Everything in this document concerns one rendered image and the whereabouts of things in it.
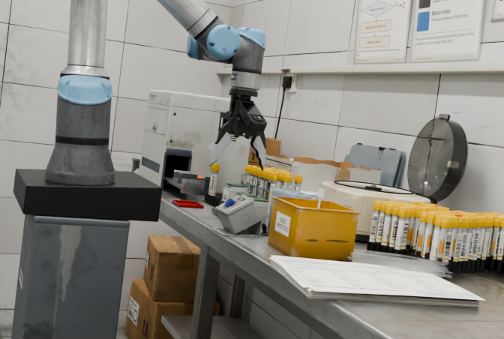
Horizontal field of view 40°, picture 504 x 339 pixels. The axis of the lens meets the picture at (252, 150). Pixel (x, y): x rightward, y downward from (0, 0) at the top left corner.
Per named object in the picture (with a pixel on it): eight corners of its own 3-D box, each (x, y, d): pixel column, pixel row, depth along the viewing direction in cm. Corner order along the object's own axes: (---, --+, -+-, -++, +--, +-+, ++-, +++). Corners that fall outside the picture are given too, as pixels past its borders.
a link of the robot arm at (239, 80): (266, 75, 173) (237, 70, 169) (264, 93, 173) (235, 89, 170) (253, 75, 180) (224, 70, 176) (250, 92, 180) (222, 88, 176)
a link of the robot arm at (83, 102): (53, 136, 146) (56, 72, 145) (55, 133, 159) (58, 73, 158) (111, 139, 149) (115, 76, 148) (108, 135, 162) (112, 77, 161)
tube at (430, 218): (418, 265, 138) (426, 211, 138) (427, 265, 138) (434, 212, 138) (421, 266, 137) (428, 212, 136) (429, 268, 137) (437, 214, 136)
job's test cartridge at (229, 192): (220, 208, 175) (223, 184, 175) (237, 209, 177) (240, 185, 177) (226, 211, 172) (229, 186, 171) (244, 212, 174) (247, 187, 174)
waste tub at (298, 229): (265, 243, 143) (271, 196, 143) (323, 247, 148) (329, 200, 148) (291, 259, 131) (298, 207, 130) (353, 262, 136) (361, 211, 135)
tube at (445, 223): (432, 271, 135) (439, 216, 135) (437, 271, 136) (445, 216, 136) (439, 273, 134) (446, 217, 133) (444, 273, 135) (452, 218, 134)
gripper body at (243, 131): (243, 137, 182) (248, 91, 181) (257, 140, 174) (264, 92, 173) (216, 134, 178) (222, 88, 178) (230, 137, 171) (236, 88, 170)
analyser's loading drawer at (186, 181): (160, 182, 210) (163, 165, 210) (181, 184, 213) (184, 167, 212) (181, 193, 191) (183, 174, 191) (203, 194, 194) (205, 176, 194)
